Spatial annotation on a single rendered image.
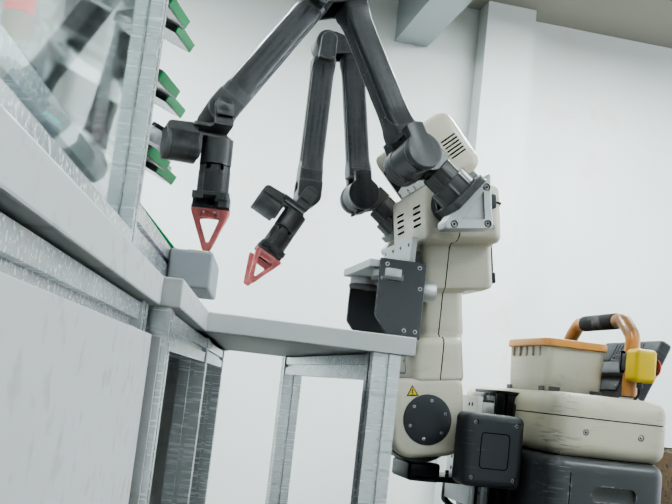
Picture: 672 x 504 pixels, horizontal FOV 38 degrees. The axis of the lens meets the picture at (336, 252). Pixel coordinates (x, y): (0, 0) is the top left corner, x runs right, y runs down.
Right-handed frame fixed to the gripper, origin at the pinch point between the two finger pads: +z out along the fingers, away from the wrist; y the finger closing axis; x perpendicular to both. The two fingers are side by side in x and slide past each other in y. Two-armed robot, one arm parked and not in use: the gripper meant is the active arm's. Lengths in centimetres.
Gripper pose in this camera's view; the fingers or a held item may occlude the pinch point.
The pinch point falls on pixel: (206, 246)
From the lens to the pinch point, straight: 173.8
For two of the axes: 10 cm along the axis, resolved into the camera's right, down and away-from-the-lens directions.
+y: 0.8, -1.1, -9.9
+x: 9.9, 1.0, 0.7
